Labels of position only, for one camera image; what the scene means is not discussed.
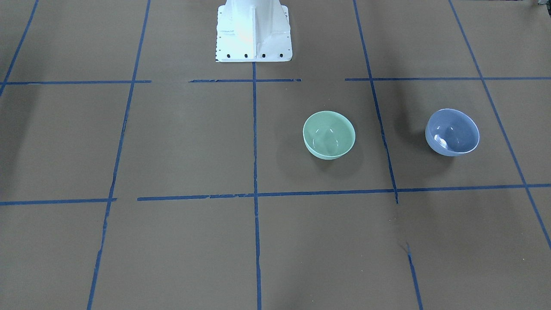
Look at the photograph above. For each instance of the blue bowl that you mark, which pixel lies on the blue bowl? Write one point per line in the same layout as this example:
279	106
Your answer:
451	133

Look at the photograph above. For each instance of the green bowl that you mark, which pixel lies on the green bowl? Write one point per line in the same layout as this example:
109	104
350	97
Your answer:
328	135

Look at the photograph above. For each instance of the white pedestal base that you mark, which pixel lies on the white pedestal base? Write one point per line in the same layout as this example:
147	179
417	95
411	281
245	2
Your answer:
253	31

